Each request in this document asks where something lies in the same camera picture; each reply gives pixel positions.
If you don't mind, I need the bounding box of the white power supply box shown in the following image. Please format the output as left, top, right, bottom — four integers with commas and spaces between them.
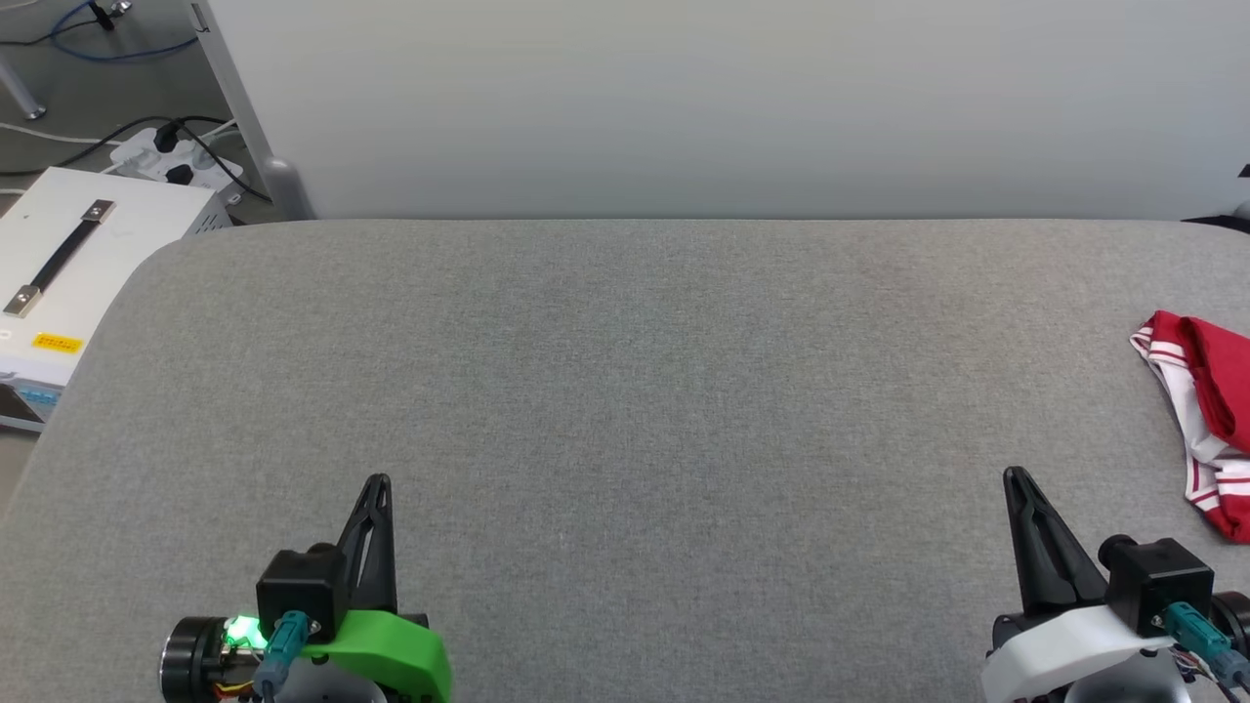
0, 166, 233, 433

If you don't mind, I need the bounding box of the white floor cable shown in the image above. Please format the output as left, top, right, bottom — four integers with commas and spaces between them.
0, 122, 123, 147

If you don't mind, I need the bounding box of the camera cable teal plug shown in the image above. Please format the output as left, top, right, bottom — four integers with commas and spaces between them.
252, 611, 312, 703
1162, 601, 1250, 689

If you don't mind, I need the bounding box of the left camera cable teal plug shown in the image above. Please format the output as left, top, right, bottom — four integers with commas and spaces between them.
252, 611, 312, 703

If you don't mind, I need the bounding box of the white power strip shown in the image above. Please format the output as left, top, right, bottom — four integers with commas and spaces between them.
109, 127, 245, 206

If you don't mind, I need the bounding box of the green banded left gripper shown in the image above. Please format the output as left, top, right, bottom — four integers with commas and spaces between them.
161, 475, 453, 703

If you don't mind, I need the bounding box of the grey metal table leg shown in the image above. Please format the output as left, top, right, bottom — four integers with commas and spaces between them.
0, 59, 47, 121

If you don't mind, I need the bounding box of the red and white basketball jersey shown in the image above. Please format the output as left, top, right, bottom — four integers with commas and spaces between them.
1130, 310, 1250, 545

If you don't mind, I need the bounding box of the right camera cable teal plug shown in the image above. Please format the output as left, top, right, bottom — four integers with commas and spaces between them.
1162, 601, 1250, 689

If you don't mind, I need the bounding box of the grey partition panel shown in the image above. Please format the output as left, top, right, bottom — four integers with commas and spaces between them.
190, 0, 1250, 224

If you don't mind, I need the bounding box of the black power cable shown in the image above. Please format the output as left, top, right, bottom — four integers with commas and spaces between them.
166, 122, 274, 206
54, 115, 235, 169

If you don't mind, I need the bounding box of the blue cable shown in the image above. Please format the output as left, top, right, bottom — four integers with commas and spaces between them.
49, 0, 201, 64

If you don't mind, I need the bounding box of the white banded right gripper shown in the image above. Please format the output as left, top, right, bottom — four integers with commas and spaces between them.
981, 466, 1250, 703

